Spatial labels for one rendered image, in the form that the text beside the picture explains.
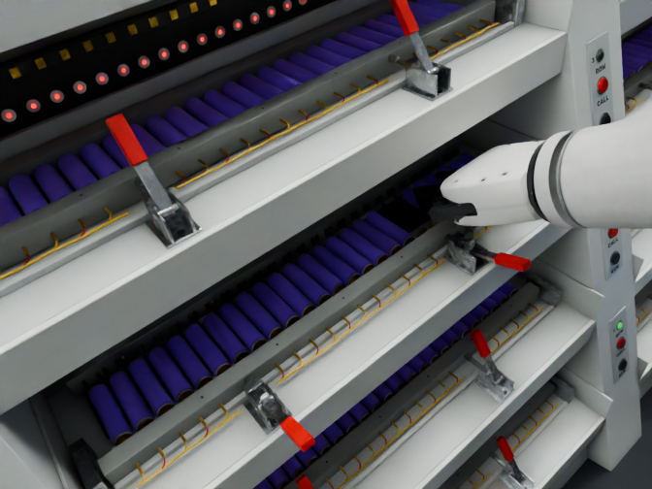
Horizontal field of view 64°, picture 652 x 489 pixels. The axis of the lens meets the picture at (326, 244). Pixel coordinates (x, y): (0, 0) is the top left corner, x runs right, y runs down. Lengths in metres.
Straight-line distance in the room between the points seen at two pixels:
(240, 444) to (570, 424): 0.58
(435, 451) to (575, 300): 0.30
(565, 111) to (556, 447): 0.50
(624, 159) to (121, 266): 0.36
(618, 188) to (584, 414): 0.57
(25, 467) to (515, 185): 0.42
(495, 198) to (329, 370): 0.22
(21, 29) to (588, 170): 0.39
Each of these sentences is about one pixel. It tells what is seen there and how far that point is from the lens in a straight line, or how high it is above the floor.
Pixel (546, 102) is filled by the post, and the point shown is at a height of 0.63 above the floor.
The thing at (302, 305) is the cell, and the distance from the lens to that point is 0.54.
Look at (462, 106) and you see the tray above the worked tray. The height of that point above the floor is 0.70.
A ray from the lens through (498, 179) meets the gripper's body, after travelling 0.49.
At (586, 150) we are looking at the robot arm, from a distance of 0.45.
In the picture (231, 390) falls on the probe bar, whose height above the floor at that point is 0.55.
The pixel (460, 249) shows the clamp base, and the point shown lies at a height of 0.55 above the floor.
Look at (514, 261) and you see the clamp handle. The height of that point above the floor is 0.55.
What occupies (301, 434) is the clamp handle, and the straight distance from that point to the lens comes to 0.43.
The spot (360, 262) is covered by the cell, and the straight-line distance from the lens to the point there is 0.57.
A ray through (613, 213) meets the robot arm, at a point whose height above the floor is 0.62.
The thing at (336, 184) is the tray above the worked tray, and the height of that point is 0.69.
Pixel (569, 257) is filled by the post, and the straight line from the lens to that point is 0.77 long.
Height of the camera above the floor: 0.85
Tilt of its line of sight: 27 degrees down
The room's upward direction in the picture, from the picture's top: 20 degrees counter-clockwise
